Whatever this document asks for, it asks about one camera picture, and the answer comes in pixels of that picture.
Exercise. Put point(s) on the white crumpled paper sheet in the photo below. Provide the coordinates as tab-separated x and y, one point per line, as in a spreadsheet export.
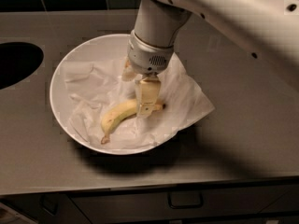
183	90

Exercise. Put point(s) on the dark left cabinet door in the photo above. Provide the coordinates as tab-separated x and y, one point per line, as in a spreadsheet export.
49	208

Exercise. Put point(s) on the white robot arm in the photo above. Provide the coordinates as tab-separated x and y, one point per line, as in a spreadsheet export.
268	29

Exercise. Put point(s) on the white round bowl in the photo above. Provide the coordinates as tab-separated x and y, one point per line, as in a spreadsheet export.
78	53

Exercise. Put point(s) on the dark drawer with handle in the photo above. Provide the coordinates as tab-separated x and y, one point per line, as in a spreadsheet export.
192	203

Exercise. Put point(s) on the yellow banana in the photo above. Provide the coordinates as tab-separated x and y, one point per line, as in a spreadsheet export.
115	116

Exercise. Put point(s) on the silver grey gripper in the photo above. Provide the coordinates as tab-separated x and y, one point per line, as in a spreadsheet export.
146	57

